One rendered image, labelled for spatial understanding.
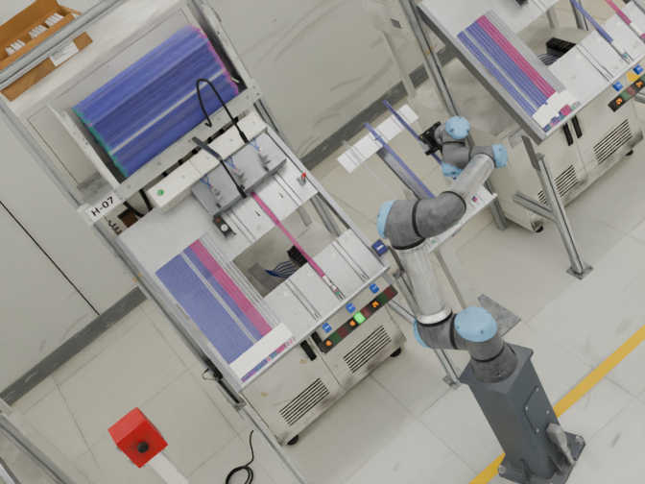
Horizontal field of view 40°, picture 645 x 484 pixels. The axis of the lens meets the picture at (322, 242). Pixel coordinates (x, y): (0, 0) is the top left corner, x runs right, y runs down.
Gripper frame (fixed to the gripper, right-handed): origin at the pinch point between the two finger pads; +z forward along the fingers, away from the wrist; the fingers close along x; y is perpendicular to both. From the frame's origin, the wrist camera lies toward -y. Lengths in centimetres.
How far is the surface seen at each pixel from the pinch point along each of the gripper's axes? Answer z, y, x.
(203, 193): 11, 38, 73
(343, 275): 3, -15, 53
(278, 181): 14, 25, 48
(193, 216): 17, 34, 81
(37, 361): 202, 32, 175
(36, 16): 18, 124, 80
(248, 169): 10, 35, 55
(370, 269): 1.9, -20.0, 44.2
